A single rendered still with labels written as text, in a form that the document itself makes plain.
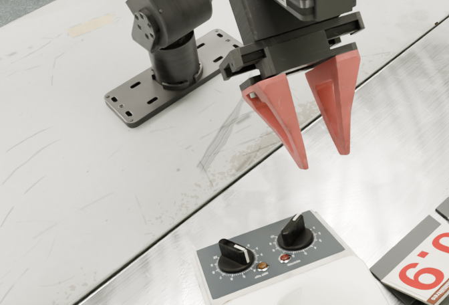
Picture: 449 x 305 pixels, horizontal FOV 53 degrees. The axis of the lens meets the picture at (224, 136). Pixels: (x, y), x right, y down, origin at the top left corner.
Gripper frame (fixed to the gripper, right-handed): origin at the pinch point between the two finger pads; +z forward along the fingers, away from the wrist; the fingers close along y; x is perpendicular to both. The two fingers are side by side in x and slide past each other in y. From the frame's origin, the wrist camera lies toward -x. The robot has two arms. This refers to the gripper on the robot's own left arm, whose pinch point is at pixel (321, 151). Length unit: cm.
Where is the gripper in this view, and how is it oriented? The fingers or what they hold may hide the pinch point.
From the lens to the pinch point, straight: 35.9
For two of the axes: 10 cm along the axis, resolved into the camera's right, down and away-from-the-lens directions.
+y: 9.4, -3.1, 1.5
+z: 3.1, 9.5, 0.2
